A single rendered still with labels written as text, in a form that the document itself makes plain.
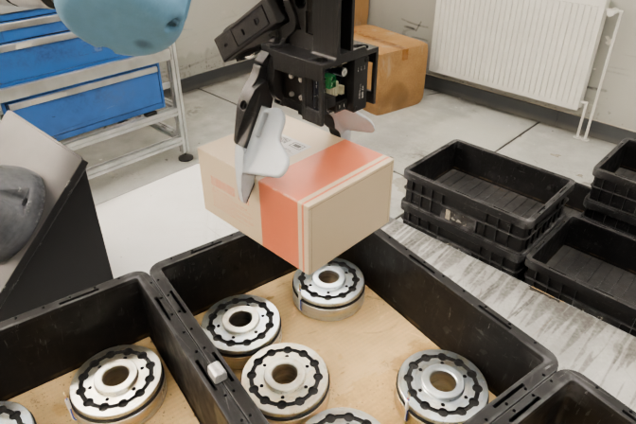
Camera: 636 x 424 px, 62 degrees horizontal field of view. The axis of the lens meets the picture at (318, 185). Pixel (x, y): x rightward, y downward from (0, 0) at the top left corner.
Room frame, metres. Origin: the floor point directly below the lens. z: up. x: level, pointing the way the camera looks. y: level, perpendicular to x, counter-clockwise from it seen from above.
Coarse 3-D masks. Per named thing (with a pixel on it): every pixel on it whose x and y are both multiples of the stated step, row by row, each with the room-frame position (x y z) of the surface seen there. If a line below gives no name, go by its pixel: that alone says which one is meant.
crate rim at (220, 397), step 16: (144, 272) 0.52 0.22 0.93; (96, 288) 0.49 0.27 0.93; (112, 288) 0.49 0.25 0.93; (144, 288) 0.49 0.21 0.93; (48, 304) 0.46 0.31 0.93; (64, 304) 0.46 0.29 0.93; (160, 304) 0.48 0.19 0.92; (16, 320) 0.44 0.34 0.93; (32, 320) 0.44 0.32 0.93; (176, 320) 0.44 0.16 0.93; (176, 336) 0.41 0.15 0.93; (192, 352) 0.39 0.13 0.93; (208, 384) 0.35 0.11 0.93; (224, 400) 0.33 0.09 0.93; (224, 416) 0.31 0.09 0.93; (240, 416) 0.31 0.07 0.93
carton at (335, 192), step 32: (288, 128) 0.53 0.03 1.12; (224, 160) 0.46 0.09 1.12; (320, 160) 0.46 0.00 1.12; (352, 160) 0.46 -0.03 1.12; (384, 160) 0.46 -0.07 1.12; (224, 192) 0.46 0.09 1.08; (256, 192) 0.42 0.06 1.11; (288, 192) 0.40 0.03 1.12; (320, 192) 0.40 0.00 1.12; (352, 192) 0.42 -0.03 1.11; (384, 192) 0.45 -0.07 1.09; (256, 224) 0.43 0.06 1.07; (288, 224) 0.39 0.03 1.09; (320, 224) 0.39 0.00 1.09; (352, 224) 0.42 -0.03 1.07; (288, 256) 0.39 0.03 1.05; (320, 256) 0.39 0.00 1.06
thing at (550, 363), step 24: (216, 240) 0.58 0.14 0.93; (384, 240) 0.58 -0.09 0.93; (168, 264) 0.53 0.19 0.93; (168, 288) 0.49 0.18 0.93; (456, 288) 0.49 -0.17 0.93; (480, 312) 0.45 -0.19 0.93; (192, 336) 0.41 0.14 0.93; (528, 336) 0.41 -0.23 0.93; (216, 360) 0.39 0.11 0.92; (552, 360) 0.38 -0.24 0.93; (240, 384) 0.35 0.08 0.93; (528, 384) 0.35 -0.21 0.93; (240, 408) 0.32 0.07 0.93; (504, 408) 0.32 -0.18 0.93
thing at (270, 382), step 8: (280, 360) 0.43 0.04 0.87; (288, 360) 0.43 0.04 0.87; (296, 360) 0.43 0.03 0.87; (272, 368) 0.42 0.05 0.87; (296, 368) 0.42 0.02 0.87; (304, 368) 0.42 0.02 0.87; (264, 376) 0.41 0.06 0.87; (272, 376) 0.41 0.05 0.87; (304, 376) 0.41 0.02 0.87; (272, 384) 0.40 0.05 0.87; (280, 384) 0.40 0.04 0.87; (288, 384) 0.40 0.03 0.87; (296, 384) 0.40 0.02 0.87; (280, 392) 0.39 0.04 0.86; (288, 392) 0.39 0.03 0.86
